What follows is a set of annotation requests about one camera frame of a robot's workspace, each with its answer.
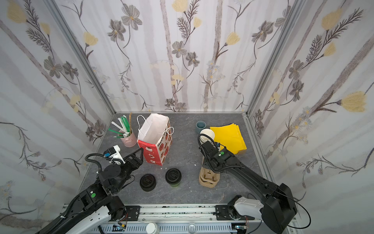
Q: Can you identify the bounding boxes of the red white paper bag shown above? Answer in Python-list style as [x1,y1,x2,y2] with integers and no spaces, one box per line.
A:
[136,113,174,166]

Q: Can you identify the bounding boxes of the black cup lid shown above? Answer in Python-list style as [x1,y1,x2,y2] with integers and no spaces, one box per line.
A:
[165,168,182,185]

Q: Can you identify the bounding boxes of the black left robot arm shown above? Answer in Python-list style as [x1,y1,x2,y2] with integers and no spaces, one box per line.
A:
[37,148,144,234]

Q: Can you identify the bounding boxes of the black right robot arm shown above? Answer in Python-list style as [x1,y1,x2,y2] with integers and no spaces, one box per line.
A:
[197,134,299,234]

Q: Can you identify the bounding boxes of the stack of paper cups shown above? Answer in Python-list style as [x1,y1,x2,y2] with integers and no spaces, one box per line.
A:
[199,129,215,144]

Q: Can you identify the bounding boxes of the pink metal straw bucket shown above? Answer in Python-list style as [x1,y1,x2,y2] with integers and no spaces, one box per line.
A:
[120,132,137,148]

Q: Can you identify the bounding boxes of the yellow paper napkins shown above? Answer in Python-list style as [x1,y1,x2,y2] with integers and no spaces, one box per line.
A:
[210,124,247,155]

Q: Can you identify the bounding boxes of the small teal cup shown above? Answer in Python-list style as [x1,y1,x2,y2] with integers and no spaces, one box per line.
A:
[195,121,206,134]

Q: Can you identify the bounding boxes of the stack of black cup lids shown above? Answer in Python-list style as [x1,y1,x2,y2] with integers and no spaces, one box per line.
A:
[139,174,156,192]

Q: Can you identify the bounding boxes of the stack of pulp cup carriers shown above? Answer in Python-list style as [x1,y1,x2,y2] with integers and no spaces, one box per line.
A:
[199,167,220,188]

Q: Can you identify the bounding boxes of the green wrapped straw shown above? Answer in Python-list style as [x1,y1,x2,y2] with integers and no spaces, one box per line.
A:
[120,116,131,134]

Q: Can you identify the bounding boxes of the brown paper straw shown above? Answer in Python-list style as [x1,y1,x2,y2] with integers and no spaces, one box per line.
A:
[128,113,132,133]

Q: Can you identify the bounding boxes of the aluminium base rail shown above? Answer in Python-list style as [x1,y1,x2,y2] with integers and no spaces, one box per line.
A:
[55,203,302,234]

